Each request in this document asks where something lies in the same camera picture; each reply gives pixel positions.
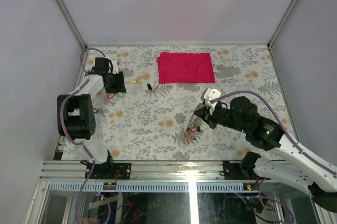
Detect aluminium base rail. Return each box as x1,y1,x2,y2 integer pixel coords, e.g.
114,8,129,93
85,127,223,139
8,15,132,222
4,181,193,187
38,159,324,182

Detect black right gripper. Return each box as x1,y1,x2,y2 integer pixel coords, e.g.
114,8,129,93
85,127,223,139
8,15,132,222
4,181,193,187
194,101,248,133

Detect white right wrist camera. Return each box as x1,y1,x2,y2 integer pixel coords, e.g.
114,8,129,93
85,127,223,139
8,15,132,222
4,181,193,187
201,88,222,109

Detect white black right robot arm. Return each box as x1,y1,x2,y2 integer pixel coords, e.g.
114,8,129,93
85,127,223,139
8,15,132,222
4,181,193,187
194,96,336,212

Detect grey disc with key rings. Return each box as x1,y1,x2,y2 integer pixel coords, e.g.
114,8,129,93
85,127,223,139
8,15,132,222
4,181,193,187
183,114,201,146

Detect red folded cloth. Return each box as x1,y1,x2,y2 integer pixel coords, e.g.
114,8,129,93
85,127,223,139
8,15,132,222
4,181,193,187
156,52,215,84

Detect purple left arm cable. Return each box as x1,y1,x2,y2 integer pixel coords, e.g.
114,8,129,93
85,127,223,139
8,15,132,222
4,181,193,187
57,47,106,224

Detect white slotted cable duct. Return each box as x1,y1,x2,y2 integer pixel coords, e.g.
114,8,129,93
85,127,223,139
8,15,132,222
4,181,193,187
49,181,257,193

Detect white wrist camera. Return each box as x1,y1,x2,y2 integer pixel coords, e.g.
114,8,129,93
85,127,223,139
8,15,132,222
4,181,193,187
109,60,119,74
201,88,222,109

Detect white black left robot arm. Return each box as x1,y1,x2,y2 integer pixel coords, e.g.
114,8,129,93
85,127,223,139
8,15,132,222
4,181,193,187
57,57,126,179

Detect yellow tag key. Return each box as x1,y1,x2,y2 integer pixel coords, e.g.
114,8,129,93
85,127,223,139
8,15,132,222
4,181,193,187
128,77,142,85

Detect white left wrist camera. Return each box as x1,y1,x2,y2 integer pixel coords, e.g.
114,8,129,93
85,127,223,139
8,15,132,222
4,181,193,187
109,60,119,74

